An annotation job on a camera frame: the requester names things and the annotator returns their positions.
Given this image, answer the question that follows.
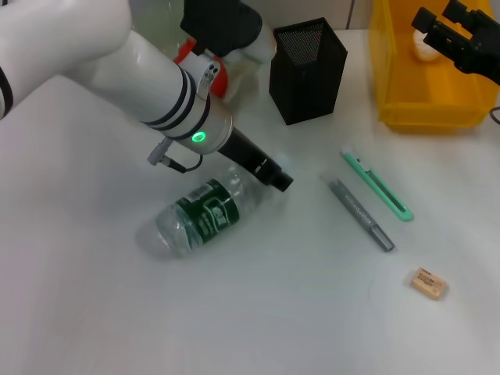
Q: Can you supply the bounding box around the yellow plastic bin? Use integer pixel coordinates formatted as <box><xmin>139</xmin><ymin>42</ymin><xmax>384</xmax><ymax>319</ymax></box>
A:
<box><xmin>369</xmin><ymin>0</ymin><xmax>500</xmax><ymax>136</ymax></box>

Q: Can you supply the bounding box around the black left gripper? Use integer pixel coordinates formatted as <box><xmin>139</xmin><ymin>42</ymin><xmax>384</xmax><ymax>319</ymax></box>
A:
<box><xmin>217</xmin><ymin>127</ymin><xmax>295</xmax><ymax>194</ymax></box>

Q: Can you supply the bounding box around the black mesh pen holder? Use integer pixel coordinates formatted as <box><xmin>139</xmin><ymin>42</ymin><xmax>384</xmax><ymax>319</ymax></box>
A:
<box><xmin>268</xmin><ymin>16</ymin><xmax>348</xmax><ymax>126</ymax></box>

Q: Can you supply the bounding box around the translucent wavy fruit bowl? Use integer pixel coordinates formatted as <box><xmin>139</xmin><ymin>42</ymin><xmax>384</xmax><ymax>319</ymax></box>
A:
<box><xmin>130</xmin><ymin>0</ymin><xmax>274</xmax><ymax>105</ymax></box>

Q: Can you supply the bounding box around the clear green-label water bottle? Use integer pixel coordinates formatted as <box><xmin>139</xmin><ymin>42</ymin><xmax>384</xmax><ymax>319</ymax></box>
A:
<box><xmin>135</xmin><ymin>163</ymin><xmax>290</xmax><ymax>259</ymax></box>

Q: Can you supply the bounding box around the tan eraser block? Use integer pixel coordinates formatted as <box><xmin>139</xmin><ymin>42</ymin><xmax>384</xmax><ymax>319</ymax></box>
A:
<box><xmin>409</xmin><ymin>266</ymin><xmax>448</xmax><ymax>301</ymax></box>

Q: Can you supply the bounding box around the grey marker pen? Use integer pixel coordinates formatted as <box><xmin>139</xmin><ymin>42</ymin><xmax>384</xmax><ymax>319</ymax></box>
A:
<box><xmin>327</xmin><ymin>178</ymin><xmax>396</xmax><ymax>253</ymax></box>

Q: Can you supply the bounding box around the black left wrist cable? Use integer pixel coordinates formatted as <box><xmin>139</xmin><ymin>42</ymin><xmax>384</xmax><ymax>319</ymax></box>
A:
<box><xmin>146</xmin><ymin>139</ymin><xmax>205</xmax><ymax>173</ymax></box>

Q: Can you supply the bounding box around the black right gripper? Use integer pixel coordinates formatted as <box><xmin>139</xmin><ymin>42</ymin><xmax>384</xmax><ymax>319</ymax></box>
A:
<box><xmin>410</xmin><ymin>0</ymin><xmax>500</xmax><ymax>85</ymax></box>

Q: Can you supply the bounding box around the green utility knife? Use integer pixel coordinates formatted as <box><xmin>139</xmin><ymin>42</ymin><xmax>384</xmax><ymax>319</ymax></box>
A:
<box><xmin>340</xmin><ymin>144</ymin><xmax>414</xmax><ymax>223</ymax></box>

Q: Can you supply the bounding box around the red toy fruit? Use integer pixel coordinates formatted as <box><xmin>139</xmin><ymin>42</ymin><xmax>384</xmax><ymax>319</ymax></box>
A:
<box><xmin>173</xmin><ymin>37</ymin><xmax>231</xmax><ymax>98</ymax></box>

